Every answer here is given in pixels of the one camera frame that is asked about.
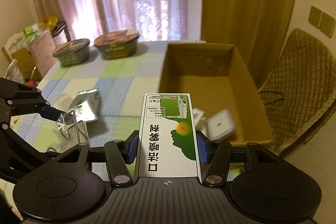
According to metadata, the brown cardboard box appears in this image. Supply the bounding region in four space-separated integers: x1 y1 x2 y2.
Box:
158 43 273 146

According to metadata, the dark instant meal bowl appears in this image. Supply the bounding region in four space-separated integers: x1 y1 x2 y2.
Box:
93 29 140 60

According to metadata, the checkered tablecloth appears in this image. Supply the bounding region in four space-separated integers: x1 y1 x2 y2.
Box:
10 40 172 180

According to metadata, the silver green foil pouch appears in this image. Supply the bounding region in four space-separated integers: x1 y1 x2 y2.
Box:
70 89 101 123

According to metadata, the green instant meal bowl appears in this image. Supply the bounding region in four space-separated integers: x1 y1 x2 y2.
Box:
52 39 90 67

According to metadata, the bag of metal rings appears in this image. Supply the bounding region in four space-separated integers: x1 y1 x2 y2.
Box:
46 109 90 153

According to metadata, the quilted brown chair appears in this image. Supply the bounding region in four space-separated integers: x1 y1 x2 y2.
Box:
259 28 335 155

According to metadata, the green white spray box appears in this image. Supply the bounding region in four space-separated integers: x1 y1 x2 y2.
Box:
135 93 201 178

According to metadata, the white square container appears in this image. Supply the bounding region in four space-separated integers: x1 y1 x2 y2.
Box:
207 109 235 141

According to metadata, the wall socket plate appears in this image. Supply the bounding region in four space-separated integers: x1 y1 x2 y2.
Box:
308 6 335 39

